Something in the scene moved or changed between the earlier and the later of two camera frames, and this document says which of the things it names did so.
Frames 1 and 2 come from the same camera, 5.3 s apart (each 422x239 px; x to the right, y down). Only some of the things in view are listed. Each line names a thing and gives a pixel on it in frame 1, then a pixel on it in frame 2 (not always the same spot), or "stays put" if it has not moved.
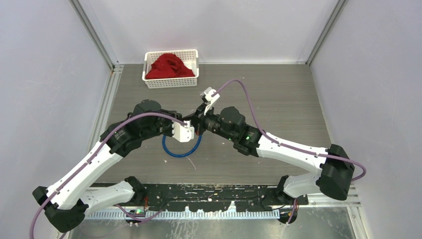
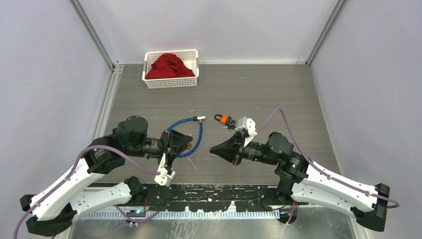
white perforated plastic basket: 190,58 stays put
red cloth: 167,66 stays put
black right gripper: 199,118 -> 232,148
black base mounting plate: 195,197 stays put
